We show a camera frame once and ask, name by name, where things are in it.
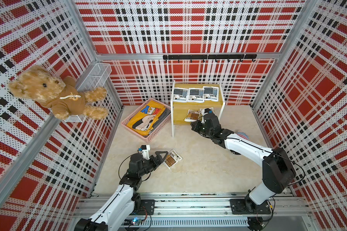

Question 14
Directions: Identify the small circuit board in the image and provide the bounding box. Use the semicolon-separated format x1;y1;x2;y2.
123;218;142;226

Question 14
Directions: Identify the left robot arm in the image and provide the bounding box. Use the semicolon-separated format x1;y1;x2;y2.
74;148;169;231

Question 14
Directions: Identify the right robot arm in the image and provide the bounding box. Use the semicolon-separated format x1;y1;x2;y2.
190;113;296;214

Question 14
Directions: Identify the grey coffee bag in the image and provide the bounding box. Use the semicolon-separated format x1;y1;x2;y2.
203;86;219;102
172;88;189;103
188;88;204;103

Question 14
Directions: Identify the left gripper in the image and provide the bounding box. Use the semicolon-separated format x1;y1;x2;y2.
138;151;168;177

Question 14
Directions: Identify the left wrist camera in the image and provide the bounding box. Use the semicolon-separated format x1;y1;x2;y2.
138;145;150;160

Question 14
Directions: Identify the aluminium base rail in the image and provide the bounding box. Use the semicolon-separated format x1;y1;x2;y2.
70;192;317;231

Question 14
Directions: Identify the white wire basket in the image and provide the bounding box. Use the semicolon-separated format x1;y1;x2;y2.
64;63;112;123

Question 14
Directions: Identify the black wall hook rail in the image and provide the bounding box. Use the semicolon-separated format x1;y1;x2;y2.
163;54;257;61

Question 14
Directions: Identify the plush doll head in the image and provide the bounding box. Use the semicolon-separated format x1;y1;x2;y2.
237;132;249;140

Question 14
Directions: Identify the yellow printed cloth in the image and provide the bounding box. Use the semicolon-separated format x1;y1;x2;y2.
126;100;171;137

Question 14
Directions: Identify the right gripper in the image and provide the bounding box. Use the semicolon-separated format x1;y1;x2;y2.
190;119;213;138

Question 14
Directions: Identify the pink plastic basket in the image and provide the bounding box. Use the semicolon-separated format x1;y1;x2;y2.
121;98;171;143

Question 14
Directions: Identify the brown coffee bag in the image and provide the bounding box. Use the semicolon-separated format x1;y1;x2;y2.
184;110;201;122
200;107;214;116
164;149;183;169

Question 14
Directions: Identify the yellow two-tier shelf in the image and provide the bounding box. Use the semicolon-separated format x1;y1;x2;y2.
170;81;226;137

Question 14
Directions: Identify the brown teddy bear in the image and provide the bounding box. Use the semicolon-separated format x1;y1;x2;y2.
8;65;108;120

